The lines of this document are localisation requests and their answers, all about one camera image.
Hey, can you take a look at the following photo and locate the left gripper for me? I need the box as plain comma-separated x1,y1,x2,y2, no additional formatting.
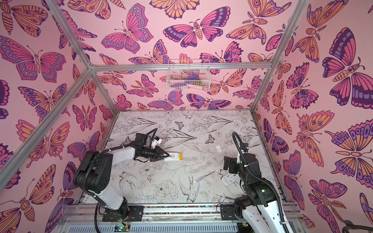
141,146,170,162

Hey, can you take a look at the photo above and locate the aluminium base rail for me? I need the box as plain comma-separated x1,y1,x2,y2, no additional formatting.
62,203,301,225

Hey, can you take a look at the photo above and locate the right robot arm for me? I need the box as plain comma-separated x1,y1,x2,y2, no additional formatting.
220,143,293,233

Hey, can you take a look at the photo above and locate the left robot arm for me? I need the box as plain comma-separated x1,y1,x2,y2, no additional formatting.
73,134,172,220

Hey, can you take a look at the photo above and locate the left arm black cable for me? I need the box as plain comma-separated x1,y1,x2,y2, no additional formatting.
81,128,158,193

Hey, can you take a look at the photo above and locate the white wire basket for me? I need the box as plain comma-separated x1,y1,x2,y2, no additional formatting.
165,59,211,92

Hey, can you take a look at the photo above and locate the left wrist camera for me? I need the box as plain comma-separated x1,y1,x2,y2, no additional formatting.
151,136,162,149

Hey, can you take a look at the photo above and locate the white vented cable duct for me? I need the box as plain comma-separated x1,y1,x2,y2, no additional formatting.
66,223,240,233

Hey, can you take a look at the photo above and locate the white remote with display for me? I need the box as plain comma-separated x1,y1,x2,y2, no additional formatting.
221,173,240,186

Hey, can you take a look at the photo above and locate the white remote with green sticker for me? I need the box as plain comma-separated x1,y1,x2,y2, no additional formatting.
164,152,180,162

